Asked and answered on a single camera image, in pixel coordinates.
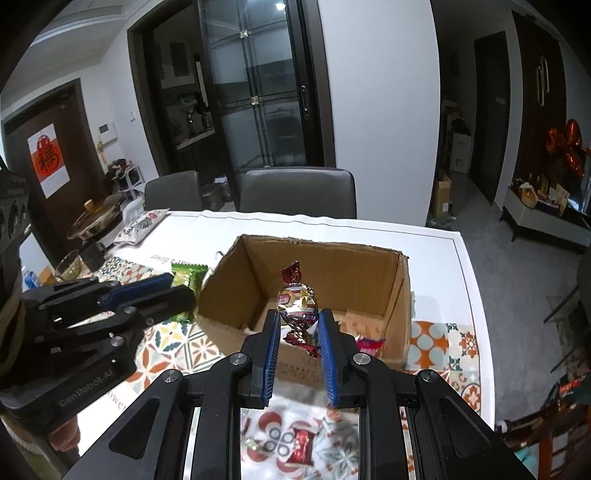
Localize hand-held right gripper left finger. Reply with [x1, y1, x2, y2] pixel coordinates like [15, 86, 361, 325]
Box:
[62, 310, 282, 480]

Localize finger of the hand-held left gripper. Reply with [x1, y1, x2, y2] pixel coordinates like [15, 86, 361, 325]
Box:
[107, 286, 198, 348]
[22, 271, 177, 315]

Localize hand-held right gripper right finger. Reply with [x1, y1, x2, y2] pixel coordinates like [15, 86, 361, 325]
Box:
[316, 308, 537, 480]

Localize green yellow snack packet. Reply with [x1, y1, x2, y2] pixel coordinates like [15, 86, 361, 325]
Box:
[170, 259, 209, 324]

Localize magenta snack packet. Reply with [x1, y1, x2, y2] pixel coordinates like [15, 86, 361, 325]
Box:
[355, 337, 387, 357]

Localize red gold candy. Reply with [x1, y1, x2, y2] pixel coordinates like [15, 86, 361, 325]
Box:
[276, 260, 325, 359]
[285, 427, 320, 468]

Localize brown cardboard box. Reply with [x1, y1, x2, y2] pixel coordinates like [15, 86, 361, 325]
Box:
[194, 233, 413, 385]

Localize person's left hand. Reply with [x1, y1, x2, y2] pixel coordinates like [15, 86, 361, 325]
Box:
[48, 414, 80, 452]

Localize black cooker base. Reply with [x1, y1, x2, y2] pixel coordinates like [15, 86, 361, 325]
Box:
[79, 240, 110, 274]

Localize floral patterned pouch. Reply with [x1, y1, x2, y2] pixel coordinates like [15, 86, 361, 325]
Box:
[113, 209, 171, 246]

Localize glass bowl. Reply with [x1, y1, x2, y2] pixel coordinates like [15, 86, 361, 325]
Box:
[54, 249, 87, 282]

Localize metal hot pot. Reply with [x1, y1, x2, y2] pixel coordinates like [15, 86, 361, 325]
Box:
[66, 192, 129, 241]

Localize grey dining chair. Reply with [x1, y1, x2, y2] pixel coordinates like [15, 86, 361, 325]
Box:
[239, 168, 358, 219]
[144, 170, 203, 212]

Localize patterned tile table runner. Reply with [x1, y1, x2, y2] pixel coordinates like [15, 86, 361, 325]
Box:
[95, 256, 484, 480]

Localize white printed tablecloth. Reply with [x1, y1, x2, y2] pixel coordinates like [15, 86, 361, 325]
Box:
[73, 210, 502, 480]

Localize cardboard carton on floor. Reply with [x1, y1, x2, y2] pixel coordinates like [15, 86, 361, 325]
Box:
[431, 170, 454, 219]

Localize orange wooden chair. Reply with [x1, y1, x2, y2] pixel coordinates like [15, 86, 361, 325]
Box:
[495, 373, 591, 480]

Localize glass sliding door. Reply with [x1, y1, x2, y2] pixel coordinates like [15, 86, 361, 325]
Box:
[198, 0, 336, 172]

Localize white storage box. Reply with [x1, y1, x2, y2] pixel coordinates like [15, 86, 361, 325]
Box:
[450, 132, 472, 175]

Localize dark side chair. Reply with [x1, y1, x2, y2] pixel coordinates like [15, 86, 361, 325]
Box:
[544, 251, 591, 372]

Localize white sideboard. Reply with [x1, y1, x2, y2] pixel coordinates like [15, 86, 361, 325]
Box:
[500, 186, 591, 253]

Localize red foil balloons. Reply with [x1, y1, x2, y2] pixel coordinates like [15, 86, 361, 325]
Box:
[547, 119, 588, 179]

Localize red wall poster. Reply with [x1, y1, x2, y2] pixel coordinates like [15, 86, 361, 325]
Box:
[26, 122, 71, 200]

